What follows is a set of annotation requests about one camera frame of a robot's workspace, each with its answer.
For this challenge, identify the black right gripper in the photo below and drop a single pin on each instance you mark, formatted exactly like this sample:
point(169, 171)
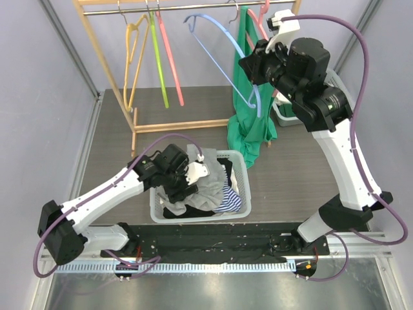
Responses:
point(248, 66)

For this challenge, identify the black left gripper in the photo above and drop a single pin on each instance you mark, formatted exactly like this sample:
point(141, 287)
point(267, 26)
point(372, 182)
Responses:
point(177, 195)

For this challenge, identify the black tank top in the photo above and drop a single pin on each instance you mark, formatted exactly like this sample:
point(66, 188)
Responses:
point(216, 193)

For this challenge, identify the grey tank top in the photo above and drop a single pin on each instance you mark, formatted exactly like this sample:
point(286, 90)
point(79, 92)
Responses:
point(210, 188)

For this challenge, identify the blue hanger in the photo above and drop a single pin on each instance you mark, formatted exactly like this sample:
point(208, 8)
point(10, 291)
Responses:
point(220, 56)

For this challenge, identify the pink hanger with green top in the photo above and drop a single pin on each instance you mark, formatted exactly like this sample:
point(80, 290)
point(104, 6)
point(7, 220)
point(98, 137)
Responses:
point(258, 21)

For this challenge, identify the blue white striped tank top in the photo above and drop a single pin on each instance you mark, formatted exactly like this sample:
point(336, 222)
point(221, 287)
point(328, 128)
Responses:
point(231, 201)

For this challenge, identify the green tank top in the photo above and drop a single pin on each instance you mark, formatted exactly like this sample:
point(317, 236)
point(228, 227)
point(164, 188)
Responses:
point(246, 131)

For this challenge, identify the lime green hanger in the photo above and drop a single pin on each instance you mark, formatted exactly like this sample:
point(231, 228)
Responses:
point(157, 57)

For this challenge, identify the yellow velvet hanger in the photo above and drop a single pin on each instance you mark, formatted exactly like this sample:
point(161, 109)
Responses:
point(135, 33)

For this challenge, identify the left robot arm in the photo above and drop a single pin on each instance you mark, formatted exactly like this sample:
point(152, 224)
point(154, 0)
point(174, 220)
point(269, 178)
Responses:
point(66, 230)

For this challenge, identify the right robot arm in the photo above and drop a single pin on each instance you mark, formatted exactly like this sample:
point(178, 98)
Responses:
point(299, 72)

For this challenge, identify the folded green garment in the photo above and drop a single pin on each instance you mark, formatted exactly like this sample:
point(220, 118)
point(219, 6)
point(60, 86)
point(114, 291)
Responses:
point(286, 111)

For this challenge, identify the white perforated front basket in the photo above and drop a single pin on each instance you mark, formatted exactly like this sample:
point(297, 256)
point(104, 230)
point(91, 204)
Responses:
point(241, 174)

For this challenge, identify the white perforated basket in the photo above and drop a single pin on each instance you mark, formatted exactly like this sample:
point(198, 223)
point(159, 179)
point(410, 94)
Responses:
point(241, 174)
point(335, 89)

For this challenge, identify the white perforated back basket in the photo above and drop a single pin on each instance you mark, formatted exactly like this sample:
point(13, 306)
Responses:
point(335, 89)

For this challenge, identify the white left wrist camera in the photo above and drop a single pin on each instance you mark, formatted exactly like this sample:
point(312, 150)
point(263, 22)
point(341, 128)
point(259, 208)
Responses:
point(196, 170)

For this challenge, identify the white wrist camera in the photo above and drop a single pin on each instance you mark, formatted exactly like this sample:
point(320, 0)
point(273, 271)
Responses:
point(283, 31)
point(196, 170)

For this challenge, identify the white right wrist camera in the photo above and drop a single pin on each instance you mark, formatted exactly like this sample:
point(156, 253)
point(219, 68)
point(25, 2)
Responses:
point(283, 31)

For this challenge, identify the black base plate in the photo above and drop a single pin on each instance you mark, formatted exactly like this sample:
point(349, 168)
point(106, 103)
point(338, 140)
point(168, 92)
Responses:
point(219, 243)

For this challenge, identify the white slotted cable duct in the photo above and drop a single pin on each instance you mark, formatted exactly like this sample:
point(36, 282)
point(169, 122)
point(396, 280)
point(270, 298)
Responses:
point(112, 266)

